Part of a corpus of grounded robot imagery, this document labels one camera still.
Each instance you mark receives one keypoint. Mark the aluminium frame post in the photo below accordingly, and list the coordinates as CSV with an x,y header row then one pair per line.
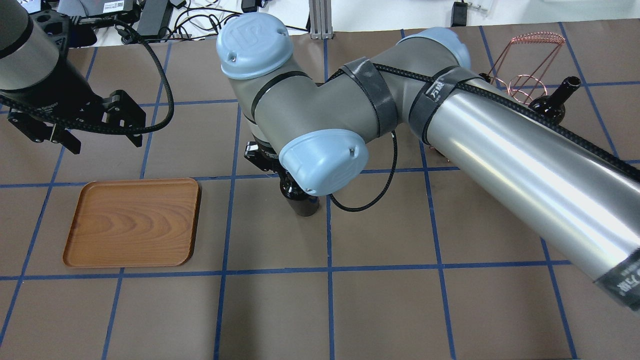
x,y
320,20

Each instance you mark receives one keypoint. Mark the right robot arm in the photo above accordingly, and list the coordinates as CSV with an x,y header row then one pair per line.
x,y
577,196

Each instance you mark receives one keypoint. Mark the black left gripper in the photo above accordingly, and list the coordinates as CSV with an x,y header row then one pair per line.
x,y
64,89

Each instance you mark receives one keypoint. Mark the copper wire bottle basket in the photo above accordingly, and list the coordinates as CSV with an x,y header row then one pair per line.
x,y
521,66

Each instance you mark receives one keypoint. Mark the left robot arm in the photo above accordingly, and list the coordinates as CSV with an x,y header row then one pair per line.
x,y
34,47

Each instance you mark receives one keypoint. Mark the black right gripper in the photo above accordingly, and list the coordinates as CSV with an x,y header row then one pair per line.
x,y
259,156

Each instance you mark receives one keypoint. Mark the wooden tray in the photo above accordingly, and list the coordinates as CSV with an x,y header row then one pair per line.
x,y
149,222

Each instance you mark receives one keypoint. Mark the dark wine bottle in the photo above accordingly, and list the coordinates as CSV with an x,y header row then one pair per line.
x,y
302,203
552,107

